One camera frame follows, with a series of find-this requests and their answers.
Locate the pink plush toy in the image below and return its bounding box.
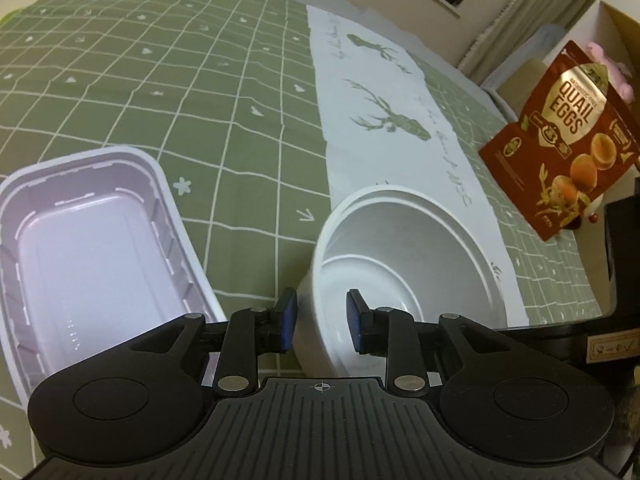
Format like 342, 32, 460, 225
586, 41, 635, 97

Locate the white plastic bowl orange label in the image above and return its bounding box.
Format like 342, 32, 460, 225
292, 185, 509, 377

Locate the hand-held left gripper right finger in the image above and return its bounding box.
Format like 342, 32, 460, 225
346, 289, 503, 398

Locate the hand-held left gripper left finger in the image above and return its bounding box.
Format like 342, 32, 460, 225
127, 287, 299, 398

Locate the yellow wall shelf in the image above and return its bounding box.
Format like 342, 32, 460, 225
594, 0, 640, 78

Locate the white plastic tray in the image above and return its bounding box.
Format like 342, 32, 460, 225
0, 146, 229, 405

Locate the green checked blanket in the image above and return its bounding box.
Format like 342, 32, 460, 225
0, 0, 608, 471

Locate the beige curtain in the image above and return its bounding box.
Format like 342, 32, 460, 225
457, 0, 603, 88

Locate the red-brown snack bag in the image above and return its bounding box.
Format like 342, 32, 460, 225
478, 40, 640, 241

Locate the beige padded headboard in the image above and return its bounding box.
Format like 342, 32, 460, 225
492, 57, 563, 123

